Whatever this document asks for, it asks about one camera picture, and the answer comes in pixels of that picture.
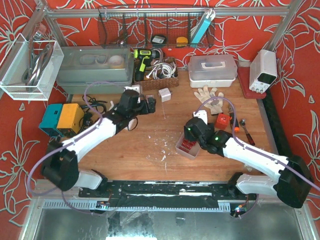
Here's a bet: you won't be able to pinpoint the white cube power socket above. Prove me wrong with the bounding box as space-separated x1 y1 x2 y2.
158 87 172 103

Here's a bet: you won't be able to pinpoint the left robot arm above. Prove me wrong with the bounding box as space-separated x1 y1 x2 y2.
41 89 156 192

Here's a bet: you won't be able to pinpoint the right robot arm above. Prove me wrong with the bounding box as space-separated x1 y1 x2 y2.
184 117 314 209

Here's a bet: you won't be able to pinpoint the red springs in bin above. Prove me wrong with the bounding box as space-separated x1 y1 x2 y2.
179 139 197 151

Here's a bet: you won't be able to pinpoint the translucent plastic parts bin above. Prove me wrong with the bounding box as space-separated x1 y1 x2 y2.
175 134 201 160

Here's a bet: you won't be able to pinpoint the woven wicker basket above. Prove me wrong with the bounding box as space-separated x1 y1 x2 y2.
132 69 179 91

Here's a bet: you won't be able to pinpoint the orange cube block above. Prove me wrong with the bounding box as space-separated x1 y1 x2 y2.
214 113 230 130

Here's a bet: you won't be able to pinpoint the white work glove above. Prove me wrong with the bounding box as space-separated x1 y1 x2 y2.
193 85 225 115

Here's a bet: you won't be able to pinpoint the white lidded toolbox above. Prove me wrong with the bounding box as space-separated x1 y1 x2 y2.
188 54 238 88

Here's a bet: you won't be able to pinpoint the grey plastic storage box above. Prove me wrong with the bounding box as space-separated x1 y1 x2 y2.
56 46 134 95

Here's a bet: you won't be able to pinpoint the yellow box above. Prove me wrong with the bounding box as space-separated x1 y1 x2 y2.
56 103 85 138

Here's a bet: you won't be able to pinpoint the yellow tape measure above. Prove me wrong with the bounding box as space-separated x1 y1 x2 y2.
176 36 189 48

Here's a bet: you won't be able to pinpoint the red mat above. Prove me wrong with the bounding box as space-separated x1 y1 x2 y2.
237 66 267 100

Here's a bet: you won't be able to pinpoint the white power supply unit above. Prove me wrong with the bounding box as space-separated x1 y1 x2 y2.
249 49 278 94

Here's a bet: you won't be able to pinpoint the teal box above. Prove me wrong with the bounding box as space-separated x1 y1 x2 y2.
38 103 63 137

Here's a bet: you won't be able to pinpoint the blue tool case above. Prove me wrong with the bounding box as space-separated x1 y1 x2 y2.
190 8 216 47

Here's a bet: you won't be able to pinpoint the clear acrylic hanging box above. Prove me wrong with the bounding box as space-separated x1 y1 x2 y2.
0 34 64 101

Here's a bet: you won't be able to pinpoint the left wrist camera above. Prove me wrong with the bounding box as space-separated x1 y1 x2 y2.
124 84 143 94

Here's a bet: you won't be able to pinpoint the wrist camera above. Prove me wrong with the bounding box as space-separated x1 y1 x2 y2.
124 84 143 94
192 110 208 125

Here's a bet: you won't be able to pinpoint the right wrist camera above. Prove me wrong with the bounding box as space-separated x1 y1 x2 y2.
192 110 208 125

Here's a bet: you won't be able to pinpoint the white coiled cable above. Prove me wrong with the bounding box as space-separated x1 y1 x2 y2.
149 62 177 80

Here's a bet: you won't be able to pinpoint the metal bracket on glove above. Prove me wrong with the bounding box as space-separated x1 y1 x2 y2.
210 94 219 106

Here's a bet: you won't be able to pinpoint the orange handled pliers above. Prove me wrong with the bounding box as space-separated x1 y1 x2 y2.
228 103 240 133

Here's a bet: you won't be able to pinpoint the green cordless drill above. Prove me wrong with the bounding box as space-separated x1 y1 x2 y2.
133 48 161 82

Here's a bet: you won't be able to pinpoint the black cable bundle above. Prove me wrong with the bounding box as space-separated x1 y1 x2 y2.
74 94 111 131

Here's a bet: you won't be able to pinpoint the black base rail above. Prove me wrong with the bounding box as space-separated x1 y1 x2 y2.
78 180 257 209

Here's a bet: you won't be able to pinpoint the black wire wall basket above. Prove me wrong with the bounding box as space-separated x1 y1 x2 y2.
97 4 215 49

